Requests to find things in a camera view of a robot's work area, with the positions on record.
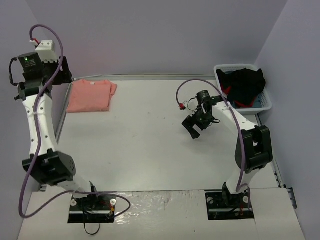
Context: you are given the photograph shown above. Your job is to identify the pink t shirt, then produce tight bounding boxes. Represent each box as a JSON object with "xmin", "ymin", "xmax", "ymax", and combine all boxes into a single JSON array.
[{"xmin": 66, "ymin": 79, "xmax": 118, "ymax": 113}]

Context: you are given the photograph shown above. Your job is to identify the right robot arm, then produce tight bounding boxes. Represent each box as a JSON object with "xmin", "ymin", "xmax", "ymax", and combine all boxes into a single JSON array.
[{"xmin": 182, "ymin": 90, "xmax": 273, "ymax": 207}]

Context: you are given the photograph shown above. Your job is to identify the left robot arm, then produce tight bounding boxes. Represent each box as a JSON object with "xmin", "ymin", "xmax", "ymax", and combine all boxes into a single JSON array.
[{"xmin": 14, "ymin": 52, "xmax": 101, "ymax": 209}]

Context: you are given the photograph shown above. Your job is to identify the black and red clothes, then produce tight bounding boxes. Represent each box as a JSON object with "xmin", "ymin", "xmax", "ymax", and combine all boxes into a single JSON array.
[{"xmin": 216, "ymin": 68, "xmax": 266, "ymax": 108}]

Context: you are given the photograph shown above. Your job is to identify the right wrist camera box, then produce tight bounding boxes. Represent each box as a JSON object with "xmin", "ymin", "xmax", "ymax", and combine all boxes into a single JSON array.
[{"xmin": 178, "ymin": 100, "xmax": 193, "ymax": 111}]

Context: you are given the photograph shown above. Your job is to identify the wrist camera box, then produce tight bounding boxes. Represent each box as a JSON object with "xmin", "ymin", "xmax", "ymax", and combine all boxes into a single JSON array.
[
  {"xmin": 178, "ymin": 100, "xmax": 193, "ymax": 111},
  {"xmin": 35, "ymin": 40, "xmax": 58, "ymax": 64}
]

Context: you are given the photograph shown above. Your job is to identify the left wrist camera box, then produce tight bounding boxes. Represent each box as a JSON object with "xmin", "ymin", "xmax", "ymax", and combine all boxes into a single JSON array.
[{"xmin": 35, "ymin": 40, "xmax": 58, "ymax": 64}]

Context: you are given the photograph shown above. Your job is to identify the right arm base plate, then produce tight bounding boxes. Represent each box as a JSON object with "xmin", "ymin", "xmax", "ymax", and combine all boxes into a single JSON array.
[{"xmin": 205, "ymin": 190, "xmax": 255, "ymax": 221}]

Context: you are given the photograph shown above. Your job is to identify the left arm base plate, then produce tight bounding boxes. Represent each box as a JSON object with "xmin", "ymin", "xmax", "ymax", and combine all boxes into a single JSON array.
[{"xmin": 67, "ymin": 194, "xmax": 117, "ymax": 224}]

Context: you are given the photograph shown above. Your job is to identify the black loop cable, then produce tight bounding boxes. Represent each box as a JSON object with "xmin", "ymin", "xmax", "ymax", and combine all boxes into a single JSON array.
[{"xmin": 83, "ymin": 221, "xmax": 101, "ymax": 236}]

